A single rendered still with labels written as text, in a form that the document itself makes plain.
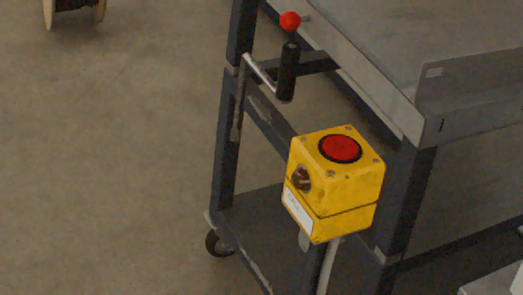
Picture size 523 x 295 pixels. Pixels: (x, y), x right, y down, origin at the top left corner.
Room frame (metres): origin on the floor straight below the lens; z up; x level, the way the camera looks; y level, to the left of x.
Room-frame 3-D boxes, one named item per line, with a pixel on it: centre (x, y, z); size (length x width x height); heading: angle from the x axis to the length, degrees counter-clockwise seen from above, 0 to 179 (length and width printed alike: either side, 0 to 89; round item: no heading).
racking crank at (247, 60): (1.22, 0.06, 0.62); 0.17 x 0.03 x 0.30; 35
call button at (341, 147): (0.76, -0.05, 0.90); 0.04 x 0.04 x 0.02
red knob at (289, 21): (1.17, 0.03, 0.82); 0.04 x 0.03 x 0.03; 125
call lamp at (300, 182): (0.73, -0.02, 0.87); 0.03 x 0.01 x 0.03; 35
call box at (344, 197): (0.76, -0.05, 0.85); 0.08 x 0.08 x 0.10; 35
